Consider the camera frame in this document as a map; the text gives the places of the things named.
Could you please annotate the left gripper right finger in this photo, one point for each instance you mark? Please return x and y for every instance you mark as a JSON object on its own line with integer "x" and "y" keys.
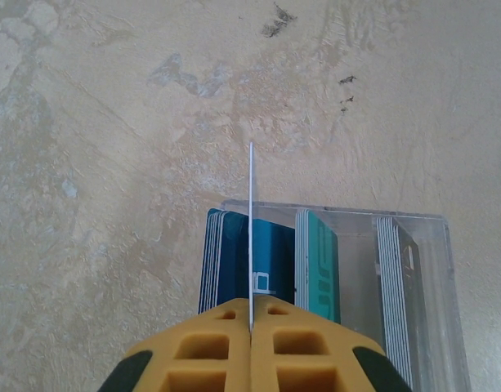
{"x": 307, "y": 359}

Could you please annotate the dark blue card stack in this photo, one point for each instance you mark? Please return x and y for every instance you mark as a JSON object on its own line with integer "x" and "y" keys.
{"x": 229, "y": 253}

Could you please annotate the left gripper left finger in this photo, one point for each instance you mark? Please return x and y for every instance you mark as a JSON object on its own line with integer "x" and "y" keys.
{"x": 201, "y": 359}

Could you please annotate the teal card stack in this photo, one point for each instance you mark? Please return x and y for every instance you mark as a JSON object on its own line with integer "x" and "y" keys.
{"x": 325, "y": 277}

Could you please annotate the clear acrylic card stand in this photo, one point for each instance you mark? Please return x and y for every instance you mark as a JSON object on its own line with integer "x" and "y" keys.
{"x": 356, "y": 265}

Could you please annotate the black card stack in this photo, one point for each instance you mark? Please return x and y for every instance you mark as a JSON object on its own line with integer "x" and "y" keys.
{"x": 409, "y": 286}

